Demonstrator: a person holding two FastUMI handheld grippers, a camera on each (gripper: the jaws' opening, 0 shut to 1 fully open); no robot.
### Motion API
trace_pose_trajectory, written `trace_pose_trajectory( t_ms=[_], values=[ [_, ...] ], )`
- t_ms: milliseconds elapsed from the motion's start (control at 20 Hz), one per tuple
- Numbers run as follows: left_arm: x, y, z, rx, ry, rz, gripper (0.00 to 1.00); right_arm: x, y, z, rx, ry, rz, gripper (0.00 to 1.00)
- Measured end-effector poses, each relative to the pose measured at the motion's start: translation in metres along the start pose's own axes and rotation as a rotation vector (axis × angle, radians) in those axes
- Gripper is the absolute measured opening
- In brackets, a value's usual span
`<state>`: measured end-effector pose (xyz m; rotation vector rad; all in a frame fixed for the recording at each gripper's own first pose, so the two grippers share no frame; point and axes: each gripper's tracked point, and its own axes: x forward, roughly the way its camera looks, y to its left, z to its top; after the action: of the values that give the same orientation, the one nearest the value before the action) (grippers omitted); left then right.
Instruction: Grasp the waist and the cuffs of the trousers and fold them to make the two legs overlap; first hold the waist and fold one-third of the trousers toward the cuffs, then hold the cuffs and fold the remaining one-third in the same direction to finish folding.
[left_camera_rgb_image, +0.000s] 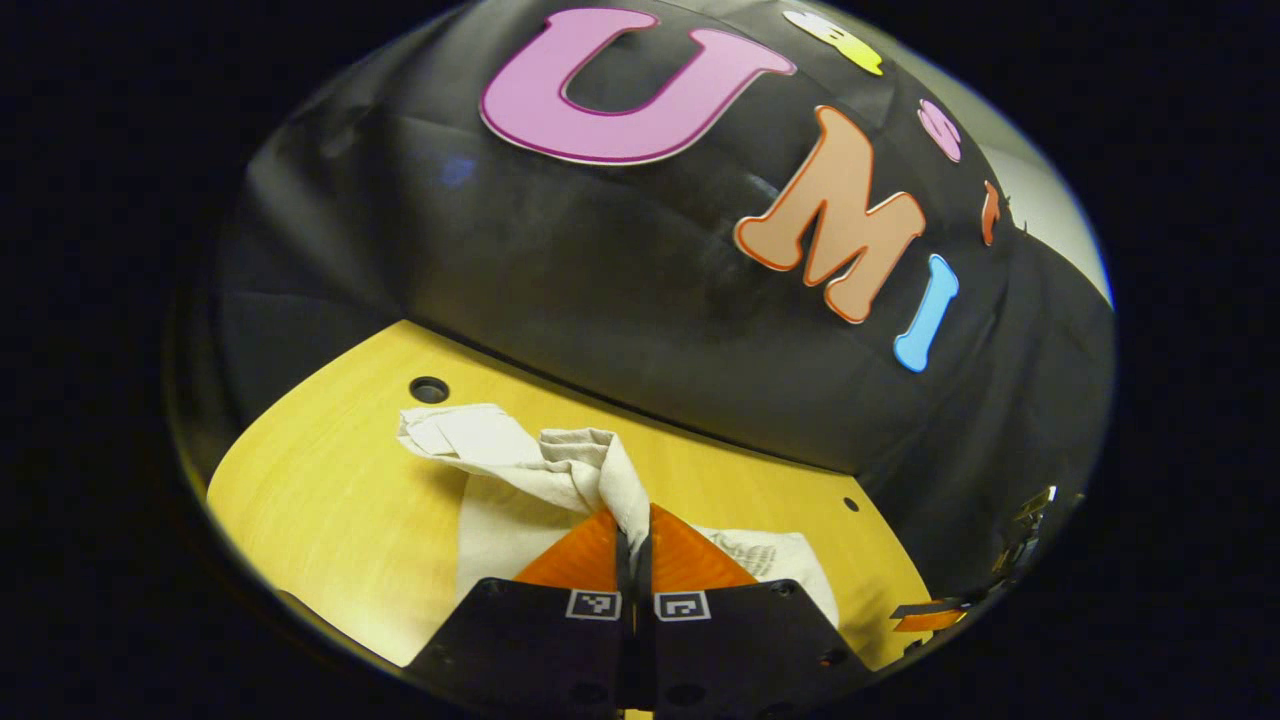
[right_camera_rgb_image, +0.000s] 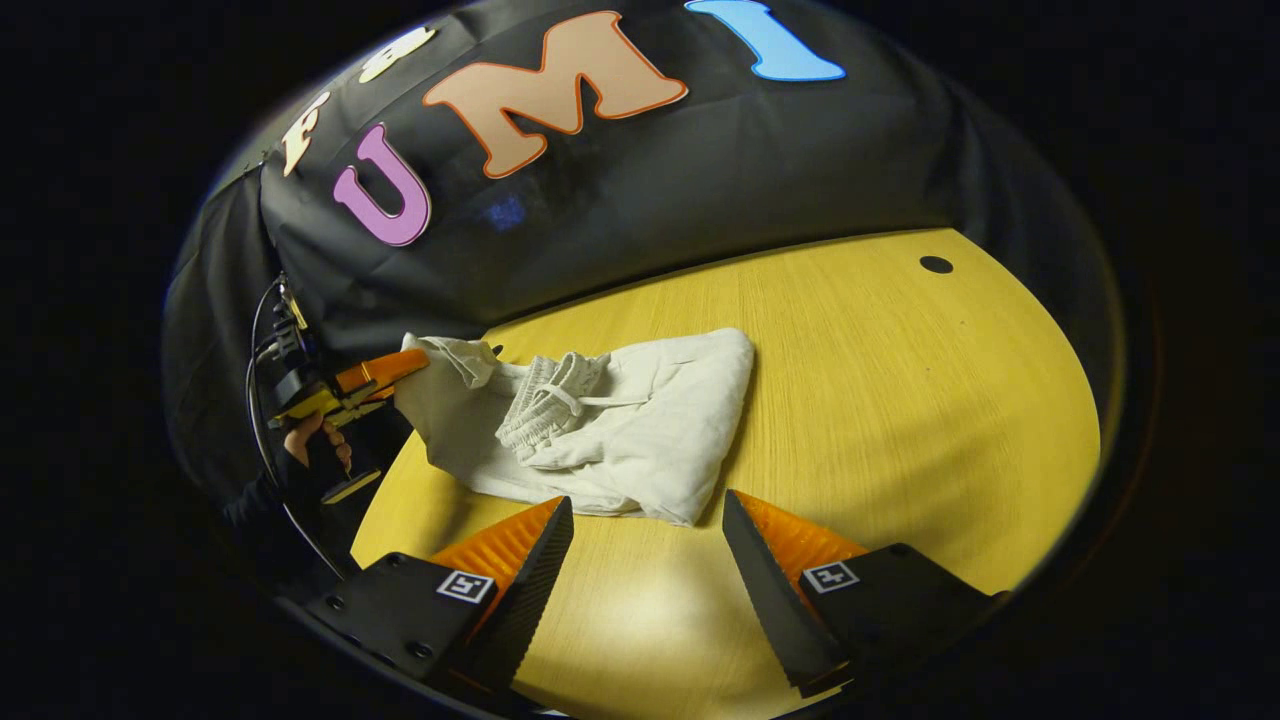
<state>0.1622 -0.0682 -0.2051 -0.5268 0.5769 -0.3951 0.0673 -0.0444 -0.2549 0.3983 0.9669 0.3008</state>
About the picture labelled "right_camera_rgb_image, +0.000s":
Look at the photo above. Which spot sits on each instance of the white jeans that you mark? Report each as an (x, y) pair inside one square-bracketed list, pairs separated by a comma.
[(640, 420)]

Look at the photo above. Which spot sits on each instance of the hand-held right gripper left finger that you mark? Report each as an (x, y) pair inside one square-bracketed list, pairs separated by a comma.
[(530, 600)]

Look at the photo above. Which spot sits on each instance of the black backdrop cloth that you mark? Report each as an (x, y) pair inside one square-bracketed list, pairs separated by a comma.
[(700, 180)]

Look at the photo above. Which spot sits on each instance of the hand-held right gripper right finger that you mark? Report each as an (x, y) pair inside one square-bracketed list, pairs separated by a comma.
[(775, 610)]

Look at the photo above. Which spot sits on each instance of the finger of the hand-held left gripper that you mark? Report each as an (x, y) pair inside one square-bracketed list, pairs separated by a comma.
[(385, 370)]

